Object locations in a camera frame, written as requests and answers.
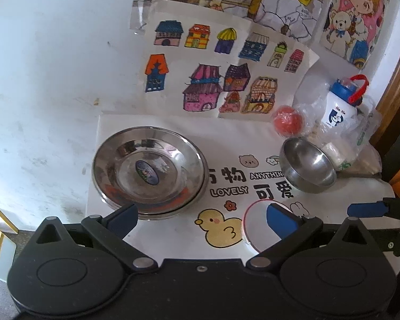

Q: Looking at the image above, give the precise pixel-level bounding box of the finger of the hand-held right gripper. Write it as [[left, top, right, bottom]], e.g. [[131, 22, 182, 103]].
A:
[[367, 227, 400, 258], [347, 197, 400, 221]]

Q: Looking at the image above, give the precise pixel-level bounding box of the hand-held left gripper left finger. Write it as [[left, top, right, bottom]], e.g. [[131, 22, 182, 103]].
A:
[[23, 203, 157, 272]]

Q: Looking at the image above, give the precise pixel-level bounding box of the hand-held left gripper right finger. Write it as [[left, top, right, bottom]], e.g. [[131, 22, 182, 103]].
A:
[[247, 203, 375, 271]]

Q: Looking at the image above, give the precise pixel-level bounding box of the stainless steel plate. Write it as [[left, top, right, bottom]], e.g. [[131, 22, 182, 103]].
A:
[[92, 126, 204, 208], [133, 160, 210, 221], [95, 137, 208, 216]]

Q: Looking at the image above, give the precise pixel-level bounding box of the stainless steel bowl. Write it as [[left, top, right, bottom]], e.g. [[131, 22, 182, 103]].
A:
[[279, 137, 337, 194]]

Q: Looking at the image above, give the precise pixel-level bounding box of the clear bag of flatbread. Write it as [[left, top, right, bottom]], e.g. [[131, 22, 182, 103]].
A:
[[353, 146, 385, 175]]

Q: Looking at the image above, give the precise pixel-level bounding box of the clear plastic bag green print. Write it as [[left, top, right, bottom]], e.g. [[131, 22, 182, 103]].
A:
[[293, 69, 385, 174]]

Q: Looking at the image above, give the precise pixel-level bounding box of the white printed table mat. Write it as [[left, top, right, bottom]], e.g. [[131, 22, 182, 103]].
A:
[[86, 113, 398, 261]]

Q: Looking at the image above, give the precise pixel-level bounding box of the red ball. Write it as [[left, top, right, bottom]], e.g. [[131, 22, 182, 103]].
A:
[[273, 105, 303, 138]]

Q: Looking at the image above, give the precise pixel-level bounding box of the white bottle with blue lid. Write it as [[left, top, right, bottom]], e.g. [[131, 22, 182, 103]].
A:
[[320, 74, 371, 131]]

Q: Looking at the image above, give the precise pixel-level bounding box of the coloured drawing of houses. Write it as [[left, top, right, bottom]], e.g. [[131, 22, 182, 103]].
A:
[[143, 0, 321, 119]]

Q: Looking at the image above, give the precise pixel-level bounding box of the coloured drawing of girl with bear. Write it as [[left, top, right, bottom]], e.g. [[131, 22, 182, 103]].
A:
[[318, 0, 394, 71]]

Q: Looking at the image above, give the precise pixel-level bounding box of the yellow picture frame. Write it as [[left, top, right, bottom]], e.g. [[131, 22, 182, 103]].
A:
[[0, 206, 19, 278]]

